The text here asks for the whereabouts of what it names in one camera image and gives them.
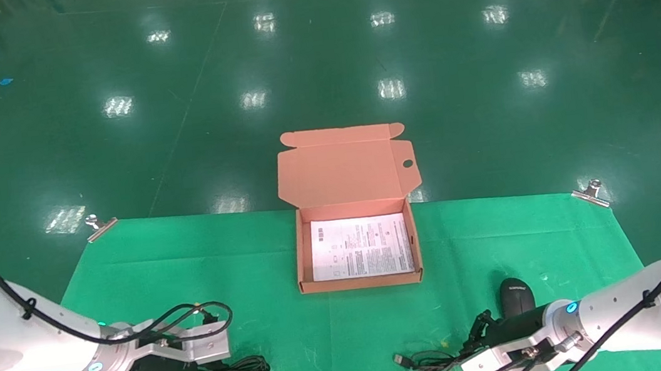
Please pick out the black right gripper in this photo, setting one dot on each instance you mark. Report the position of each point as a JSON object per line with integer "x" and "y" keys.
{"x": 521, "y": 326}

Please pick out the orange cardboard box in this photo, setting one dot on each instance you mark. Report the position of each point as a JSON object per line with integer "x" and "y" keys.
{"x": 341, "y": 171}

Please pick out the green table mat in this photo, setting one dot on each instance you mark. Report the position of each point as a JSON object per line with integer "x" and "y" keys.
{"x": 323, "y": 331}

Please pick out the white printed instruction sheet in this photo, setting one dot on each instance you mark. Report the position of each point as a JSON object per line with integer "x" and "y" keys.
{"x": 360, "y": 248}

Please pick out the metal binder clip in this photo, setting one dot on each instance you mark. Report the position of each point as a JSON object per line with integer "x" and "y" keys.
{"x": 590, "y": 196}
{"x": 101, "y": 229}

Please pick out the blue tape scrap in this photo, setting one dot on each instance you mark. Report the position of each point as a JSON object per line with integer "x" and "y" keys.
{"x": 5, "y": 81}

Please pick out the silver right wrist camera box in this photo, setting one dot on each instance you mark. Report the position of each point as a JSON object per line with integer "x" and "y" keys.
{"x": 503, "y": 361}

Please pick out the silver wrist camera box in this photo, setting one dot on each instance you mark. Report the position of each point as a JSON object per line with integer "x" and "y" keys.
{"x": 503, "y": 361}
{"x": 205, "y": 346}

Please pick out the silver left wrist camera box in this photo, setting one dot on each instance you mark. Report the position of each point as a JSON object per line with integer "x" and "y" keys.
{"x": 205, "y": 346}

